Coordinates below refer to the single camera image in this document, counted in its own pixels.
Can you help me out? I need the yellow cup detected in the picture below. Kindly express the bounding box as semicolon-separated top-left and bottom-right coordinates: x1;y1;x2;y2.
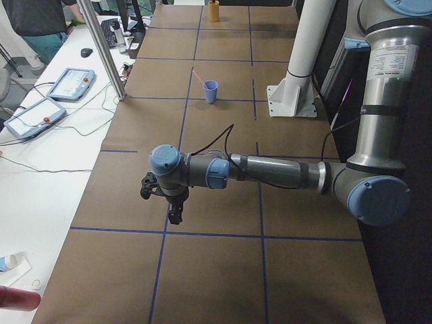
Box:
208;0;219;22

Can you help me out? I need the lower teach pendant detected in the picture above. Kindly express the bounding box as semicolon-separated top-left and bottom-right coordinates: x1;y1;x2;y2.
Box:
4;97;66;139

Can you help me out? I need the black computer mouse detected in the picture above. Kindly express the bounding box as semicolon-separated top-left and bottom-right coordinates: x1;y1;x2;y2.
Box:
80;48;93;58

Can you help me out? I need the teach pendant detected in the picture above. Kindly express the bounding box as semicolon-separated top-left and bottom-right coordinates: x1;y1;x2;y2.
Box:
47;67;95;102
4;97;66;139

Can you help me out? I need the black keyboard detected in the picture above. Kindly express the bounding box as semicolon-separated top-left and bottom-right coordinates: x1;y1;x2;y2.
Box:
101;18;121;49

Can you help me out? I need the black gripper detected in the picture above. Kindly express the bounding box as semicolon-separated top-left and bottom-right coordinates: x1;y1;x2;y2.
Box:
167;188;189;225

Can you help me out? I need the white camera post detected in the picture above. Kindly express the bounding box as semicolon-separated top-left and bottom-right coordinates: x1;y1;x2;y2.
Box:
286;0;335;79

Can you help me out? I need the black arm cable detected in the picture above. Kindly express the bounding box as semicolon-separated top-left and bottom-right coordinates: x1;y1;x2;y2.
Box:
192;114;362;190

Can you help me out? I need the clear water bottle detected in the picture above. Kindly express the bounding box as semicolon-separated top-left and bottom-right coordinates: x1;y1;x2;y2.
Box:
111;20;127;54

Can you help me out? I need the person in dark shirt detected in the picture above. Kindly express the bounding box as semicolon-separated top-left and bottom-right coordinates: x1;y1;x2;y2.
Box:
2;0;85;63

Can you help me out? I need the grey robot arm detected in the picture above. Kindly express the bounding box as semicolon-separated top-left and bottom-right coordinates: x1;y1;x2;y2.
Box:
141;1;431;226

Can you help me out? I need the black box with label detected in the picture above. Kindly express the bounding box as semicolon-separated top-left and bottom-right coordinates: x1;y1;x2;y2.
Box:
128;32;146;59

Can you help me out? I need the light blue ribbed cup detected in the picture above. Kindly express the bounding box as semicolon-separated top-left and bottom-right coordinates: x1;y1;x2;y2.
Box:
203;80;219;104

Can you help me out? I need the white camera post base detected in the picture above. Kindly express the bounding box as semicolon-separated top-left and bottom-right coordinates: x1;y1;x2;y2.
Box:
267;76;317;118

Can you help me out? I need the upper teach pendant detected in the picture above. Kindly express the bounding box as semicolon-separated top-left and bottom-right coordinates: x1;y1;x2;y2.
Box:
47;67;95;102

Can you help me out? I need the red cylinder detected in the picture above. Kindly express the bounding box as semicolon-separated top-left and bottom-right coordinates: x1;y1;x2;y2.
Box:
0;286;41;311

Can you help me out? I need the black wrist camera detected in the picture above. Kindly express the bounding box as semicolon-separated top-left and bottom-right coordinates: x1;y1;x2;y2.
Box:
140;171;158;200

